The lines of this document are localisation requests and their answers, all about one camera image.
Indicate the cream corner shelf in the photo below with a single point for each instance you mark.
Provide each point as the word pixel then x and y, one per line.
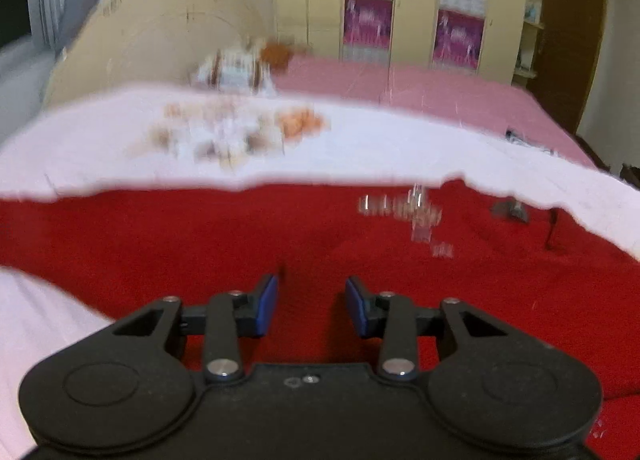
pixel 532 14

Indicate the cream curved headboard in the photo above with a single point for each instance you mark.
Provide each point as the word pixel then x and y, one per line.
pixel 155 24

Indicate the red knit garment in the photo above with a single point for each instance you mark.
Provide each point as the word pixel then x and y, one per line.
pixel 320 260

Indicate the orange patterned pillow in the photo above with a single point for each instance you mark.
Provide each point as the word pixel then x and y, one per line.
pixel 277 53

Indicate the brown wooden door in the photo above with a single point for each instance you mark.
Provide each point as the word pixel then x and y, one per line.
pixel 570 39

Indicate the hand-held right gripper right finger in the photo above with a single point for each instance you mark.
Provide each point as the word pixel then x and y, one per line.
pixel 356 307

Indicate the pink bed sheet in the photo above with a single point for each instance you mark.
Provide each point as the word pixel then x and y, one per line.
pixel 430 89

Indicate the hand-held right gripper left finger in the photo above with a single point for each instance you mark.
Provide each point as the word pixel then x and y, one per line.
pixel 266 304

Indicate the white patterned pillow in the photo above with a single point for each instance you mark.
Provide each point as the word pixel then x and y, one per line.
pixel 227 70

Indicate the white floral blanket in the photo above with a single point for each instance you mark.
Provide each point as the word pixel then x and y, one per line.
pixel 380 144

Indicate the dark striped cloth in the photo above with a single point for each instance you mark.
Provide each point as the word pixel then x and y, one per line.
pixel 522 138

